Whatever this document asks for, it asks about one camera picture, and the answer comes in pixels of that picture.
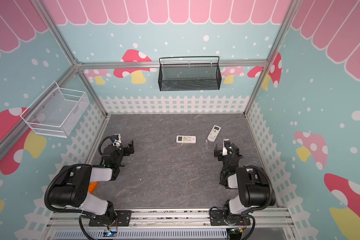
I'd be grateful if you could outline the black wire mesh basket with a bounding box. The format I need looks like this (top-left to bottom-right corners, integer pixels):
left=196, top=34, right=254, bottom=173
left=158, top=56, right=222, bottom=92

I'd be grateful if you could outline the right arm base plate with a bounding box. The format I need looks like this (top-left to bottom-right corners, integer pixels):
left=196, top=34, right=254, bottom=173
left=209, top=208, right=251, bottom=226

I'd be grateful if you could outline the white air conditioner remote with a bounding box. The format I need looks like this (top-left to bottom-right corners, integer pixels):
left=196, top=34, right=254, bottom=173
left=207, top=125, right=221, bottom=143

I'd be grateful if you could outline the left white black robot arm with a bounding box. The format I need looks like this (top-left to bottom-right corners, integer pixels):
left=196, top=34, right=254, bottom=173
left=44, top=134, right=135, bottom=226

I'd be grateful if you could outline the white wire mesh basket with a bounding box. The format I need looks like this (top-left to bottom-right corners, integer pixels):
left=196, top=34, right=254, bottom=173
left=21, top=83, right=90, bottom=138

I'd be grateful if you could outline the white remote with green buttons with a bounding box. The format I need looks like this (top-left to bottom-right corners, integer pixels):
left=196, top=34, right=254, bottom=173
left=176, top=136, right=196, bottom=144

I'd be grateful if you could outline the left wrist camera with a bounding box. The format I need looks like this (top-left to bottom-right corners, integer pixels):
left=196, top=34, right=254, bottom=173
left=111, top=134, right=121, bottom=148

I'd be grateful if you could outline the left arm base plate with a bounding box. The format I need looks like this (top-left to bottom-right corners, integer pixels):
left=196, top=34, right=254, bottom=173
left=89, top=210, right=132, bottom=227

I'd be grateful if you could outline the orange toy brick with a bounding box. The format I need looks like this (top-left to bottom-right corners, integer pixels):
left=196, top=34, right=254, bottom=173
left=88, top=182, right=99, bottom=194

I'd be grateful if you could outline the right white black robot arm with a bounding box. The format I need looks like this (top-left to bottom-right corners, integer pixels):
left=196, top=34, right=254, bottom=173
left=209, top=140, right=276, bottom=226

